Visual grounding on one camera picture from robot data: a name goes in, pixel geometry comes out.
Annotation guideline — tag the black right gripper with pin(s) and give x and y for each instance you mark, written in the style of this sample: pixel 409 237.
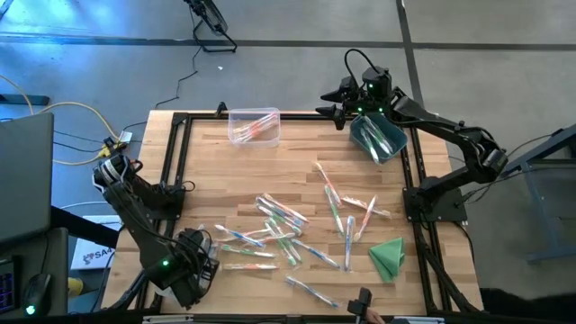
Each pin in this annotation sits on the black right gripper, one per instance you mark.
pixel 369 108

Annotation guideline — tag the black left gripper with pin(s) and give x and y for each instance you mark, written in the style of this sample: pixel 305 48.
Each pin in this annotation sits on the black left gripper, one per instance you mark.
pixel 198 256

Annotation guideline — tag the green toothbrush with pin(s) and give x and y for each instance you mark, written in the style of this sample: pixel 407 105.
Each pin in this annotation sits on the green toothbrush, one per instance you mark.
pixel 281 243
pixel 385 137
pixel 334 209
pixel 289 245
pixel 248 251
pixel 281 221

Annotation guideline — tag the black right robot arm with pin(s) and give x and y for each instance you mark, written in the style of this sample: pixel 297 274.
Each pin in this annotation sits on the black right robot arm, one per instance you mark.
pixel 450 128

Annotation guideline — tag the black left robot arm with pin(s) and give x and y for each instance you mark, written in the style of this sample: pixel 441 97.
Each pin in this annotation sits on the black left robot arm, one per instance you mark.
pixel 139 225

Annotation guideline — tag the grey translucent tray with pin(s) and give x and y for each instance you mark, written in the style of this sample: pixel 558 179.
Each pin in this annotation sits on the grey translucent tray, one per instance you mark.
pixel 163 294

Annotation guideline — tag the dark teal plastic bin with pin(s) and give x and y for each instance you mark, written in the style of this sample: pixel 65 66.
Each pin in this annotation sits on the dark teal plastic bin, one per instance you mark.
pixel 398 135

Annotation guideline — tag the clear plastic bin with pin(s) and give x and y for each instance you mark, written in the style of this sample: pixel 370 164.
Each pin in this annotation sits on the clear plastic bin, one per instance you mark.
pixel 243 118

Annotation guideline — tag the white printed cardboard box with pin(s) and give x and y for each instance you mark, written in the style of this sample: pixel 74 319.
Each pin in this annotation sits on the white printed cardboard box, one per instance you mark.
pixel 92 256

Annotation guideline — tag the black desk beam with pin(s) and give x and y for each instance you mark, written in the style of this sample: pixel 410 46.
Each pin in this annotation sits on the black desk beam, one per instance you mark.
pixel 81 227

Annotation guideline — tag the small yellow object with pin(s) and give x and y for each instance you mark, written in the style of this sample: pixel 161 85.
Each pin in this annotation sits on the small yellow object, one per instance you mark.
pixel 75 287

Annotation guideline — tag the dark desk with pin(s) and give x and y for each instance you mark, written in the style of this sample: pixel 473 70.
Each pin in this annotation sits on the dark desk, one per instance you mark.
pixel 45 252

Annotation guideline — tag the black floor fan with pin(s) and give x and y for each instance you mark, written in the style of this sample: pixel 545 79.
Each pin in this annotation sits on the black floor fan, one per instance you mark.
pixel 210 15

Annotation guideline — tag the black computer mouse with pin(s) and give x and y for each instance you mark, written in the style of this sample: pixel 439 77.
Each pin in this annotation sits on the black computer mouse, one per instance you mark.
pixel 38 292

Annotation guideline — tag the folded green cloth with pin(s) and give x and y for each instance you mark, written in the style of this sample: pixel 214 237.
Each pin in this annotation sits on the folded green cloth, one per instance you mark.
pixel 389 261

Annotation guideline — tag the person's hand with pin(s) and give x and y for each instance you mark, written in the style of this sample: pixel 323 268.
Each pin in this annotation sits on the person's hand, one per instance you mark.
pixel 373 317

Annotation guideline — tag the dark grey monitor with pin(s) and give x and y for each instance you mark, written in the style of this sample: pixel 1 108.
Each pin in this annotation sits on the dark grey monitor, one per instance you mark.
pixel 24 180

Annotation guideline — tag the black keyboard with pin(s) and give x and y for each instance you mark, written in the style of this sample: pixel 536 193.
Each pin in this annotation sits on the black keyboard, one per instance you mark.
pixel 6 288

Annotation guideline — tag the black floor bar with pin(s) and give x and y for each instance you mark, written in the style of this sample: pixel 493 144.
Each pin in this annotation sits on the black floor bar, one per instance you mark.
pixel 22 100

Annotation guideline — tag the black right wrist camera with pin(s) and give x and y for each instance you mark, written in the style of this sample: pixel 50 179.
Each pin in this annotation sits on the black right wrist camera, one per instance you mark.
pixel 350 87

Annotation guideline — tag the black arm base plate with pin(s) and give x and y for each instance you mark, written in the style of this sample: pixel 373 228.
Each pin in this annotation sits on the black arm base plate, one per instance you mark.
pixel 171 211
pixel 454 211

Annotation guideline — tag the black frame clamp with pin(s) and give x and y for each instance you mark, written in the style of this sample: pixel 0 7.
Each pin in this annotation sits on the black frame clamp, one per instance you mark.
pixel 221 109

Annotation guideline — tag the blue-grey metal table frame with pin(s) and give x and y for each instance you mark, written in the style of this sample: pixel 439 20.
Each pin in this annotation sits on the blue-grey metal table frame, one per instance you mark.
pixel 553 254

